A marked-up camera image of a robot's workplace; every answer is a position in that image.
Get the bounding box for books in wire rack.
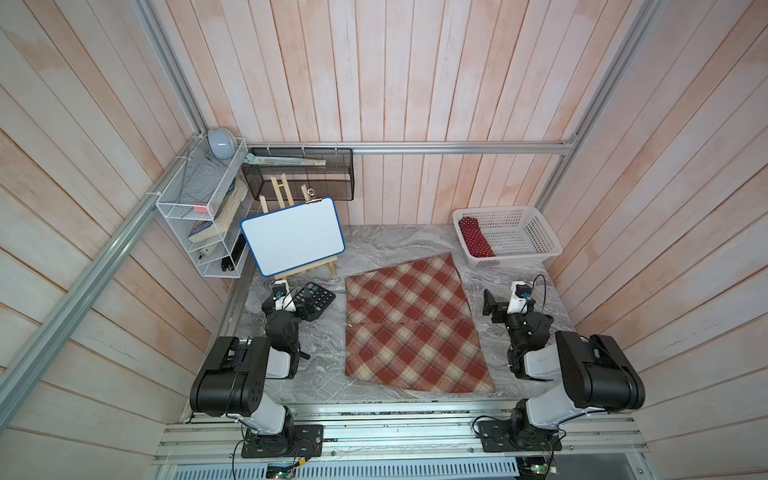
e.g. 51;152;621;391
188;178;248;243

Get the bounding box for white plastic basket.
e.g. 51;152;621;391
452;206;563;269

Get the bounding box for green ruler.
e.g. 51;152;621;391
243;153;326;167

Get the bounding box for red dotted rolled skirt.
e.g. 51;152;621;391
458;217;495;258

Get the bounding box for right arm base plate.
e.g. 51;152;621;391
472;416;562;453

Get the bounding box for white wire shelf rack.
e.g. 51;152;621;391
156;135;252;279

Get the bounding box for black mesh wall basket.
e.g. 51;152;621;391
241;146;356;202

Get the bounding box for aluminium mounting rail frame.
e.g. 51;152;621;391
148;399;660;479

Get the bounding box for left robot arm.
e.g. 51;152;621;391
189;280;301;439

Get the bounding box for grey round speaker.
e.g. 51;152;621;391
207;127;238;161

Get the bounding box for white dry-erase board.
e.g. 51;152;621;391
240;197;346;277

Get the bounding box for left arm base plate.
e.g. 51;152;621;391
241;424;324;459

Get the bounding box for black calculator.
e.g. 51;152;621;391
294;282;336;322

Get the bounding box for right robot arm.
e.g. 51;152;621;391
482;282;646;434

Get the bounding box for red plaid skirt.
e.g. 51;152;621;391
345;252;495;394

